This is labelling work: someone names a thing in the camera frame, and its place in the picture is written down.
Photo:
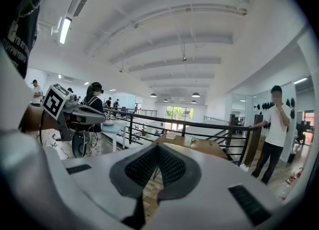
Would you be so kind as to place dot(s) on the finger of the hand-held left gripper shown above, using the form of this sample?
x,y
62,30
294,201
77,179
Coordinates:
x,y
92,116

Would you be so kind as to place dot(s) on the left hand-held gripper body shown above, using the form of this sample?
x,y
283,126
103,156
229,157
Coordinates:
x,y
53,101

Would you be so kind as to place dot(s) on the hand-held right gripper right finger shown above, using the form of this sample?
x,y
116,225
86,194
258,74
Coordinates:
x,y
179,171

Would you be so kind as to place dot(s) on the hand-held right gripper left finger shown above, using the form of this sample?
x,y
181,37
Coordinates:
x,y
132,171

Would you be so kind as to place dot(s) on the white printed table card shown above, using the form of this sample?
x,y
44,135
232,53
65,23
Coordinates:
x,y
189,142

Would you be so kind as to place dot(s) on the light blue table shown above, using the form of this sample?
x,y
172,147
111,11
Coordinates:
x,y
114,127

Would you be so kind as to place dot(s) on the beige book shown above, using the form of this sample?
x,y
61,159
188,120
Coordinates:
x,y
171,136

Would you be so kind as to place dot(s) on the brown wooden table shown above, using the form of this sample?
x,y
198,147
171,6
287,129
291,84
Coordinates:
x,y
207,146

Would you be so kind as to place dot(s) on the person's black printed t-shirt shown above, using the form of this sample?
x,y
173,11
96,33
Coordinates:
x,y
20,39

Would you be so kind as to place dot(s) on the fluorescent tube light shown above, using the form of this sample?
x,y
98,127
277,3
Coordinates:
x,y
65,30

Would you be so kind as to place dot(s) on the dark metal railing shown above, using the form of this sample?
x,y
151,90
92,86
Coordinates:
x,y
251,149

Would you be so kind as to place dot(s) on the ceiling air conditioner vent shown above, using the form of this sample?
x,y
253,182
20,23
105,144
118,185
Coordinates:
x,y
81,2

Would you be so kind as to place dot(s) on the row of black caps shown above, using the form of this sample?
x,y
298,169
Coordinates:
x,y
265,105

